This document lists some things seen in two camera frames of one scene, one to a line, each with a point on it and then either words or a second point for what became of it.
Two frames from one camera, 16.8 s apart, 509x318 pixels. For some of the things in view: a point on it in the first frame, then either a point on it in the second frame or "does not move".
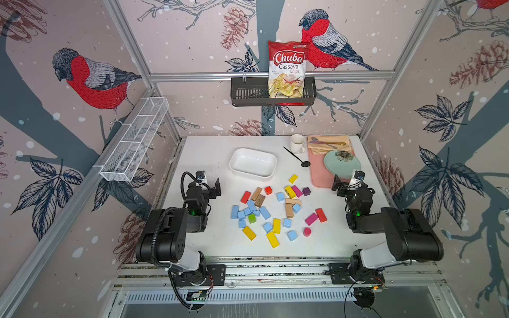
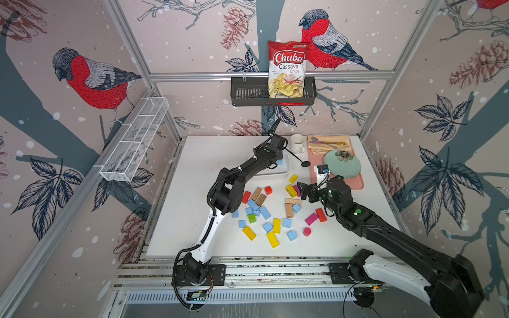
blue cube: (296, 208) does not move
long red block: (245, 197) does not move
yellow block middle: (277, 226) does not move
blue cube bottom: (292, 235) does not move
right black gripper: (335, 185) → (312, 189)
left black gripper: (211, 191) → (280, 155)
